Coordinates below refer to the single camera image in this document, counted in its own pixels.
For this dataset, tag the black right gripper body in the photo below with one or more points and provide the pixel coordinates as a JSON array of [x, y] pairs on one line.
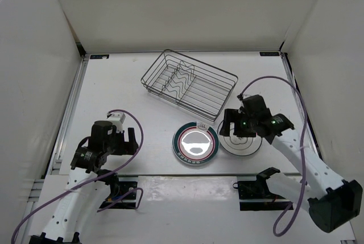
[[244, 125]]

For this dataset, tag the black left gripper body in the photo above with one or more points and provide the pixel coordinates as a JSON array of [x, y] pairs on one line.
[[117, 145]]

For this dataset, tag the white plate green line rim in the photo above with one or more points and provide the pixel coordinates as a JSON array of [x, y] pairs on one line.
[[241, 147]]

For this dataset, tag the metal wire dish rack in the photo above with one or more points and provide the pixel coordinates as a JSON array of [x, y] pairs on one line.
[[189, 83]]

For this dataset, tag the green red rimmed plate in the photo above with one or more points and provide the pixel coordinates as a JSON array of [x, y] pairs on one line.
[[195, 143]]

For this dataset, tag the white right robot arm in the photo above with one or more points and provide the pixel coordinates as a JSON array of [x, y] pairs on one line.
[[329, 199]]

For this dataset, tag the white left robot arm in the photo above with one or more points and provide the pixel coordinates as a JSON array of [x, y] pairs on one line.
[[89, 184]]

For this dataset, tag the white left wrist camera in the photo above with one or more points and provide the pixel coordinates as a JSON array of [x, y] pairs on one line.
[[117, 118]]

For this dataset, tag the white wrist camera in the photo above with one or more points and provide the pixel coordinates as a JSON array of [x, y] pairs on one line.
[[117, 118], [242, 97]]

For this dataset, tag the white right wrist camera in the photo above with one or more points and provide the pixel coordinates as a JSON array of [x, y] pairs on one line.
[[242, 97]]

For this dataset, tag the aluminium front rail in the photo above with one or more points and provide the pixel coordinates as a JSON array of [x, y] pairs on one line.
[[196, 174]]

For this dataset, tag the aluminium rail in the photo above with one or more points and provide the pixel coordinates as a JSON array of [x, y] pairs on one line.
[[196, 174], [56, 156], [310, 134]]

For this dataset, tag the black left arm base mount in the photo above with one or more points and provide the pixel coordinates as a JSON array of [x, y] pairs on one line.
[[125, 184]]

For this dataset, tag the aluminium left side rail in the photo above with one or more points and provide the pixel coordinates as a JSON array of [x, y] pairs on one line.
[[56, 156]]

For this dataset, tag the aluminium right side rail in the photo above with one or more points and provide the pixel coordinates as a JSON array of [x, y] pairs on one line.
[[310, 134]]

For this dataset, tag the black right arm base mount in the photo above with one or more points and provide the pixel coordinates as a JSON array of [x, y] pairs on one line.
[[254, 194]]

